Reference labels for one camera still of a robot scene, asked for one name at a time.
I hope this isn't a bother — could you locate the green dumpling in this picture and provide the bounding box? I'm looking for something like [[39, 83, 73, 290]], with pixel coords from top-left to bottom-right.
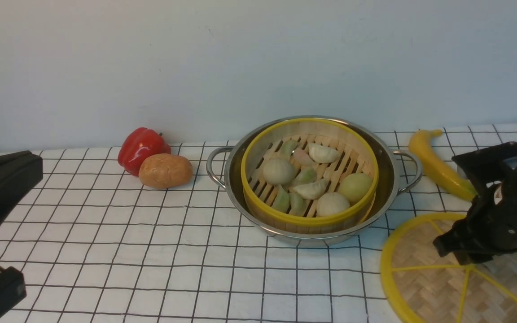
[[278, 140, 299, 160], [271, 185, 290, 214], [289, 192, 308, 217], [291, 167, 317, 187]]

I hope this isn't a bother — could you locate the yellow banana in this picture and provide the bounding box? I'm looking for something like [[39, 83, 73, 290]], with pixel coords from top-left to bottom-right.
[[408, 129, 477, 202]]

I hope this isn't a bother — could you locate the pink dumpling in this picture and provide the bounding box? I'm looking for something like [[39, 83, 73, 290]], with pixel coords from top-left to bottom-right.
[[292, 148, 316, 167]]

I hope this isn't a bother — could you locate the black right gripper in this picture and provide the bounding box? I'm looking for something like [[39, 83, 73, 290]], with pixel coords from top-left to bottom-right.
[[433, 142, 517, 265]]

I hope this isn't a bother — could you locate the brown potato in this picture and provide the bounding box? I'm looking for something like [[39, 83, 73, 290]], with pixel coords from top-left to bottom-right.
[[138, 153, 193, 189]]

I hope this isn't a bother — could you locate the stainless steel pot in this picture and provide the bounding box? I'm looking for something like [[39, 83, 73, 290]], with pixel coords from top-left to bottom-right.
[[206, 116, 424, 247]]

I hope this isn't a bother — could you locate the red bell pepper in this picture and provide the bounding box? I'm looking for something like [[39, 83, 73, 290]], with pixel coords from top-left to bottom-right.
[[117, 127, 172, 177]]

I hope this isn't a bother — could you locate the round greenish bun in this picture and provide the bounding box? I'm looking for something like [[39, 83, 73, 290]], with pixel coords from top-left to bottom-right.
[[337, 173, 373, 205]]

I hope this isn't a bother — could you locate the yellow bamboo steamer basket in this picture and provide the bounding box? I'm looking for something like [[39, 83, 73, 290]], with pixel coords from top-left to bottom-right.
[[240, 117, 380, 234]]

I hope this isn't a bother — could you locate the round white bun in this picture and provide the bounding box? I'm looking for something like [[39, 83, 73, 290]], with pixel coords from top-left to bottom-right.
[[262, 158, 296, 185], [316, 192, 351, 218]]

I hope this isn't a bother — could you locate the yellow bamboo steamer lid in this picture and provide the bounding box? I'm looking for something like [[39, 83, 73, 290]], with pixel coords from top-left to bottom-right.
[[380, 212, 517, 323]]

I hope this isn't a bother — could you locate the white dumpling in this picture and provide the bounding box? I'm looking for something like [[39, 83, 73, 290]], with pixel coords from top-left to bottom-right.
[[293, 178, 329, 200], [307, 143, 341, 164]]

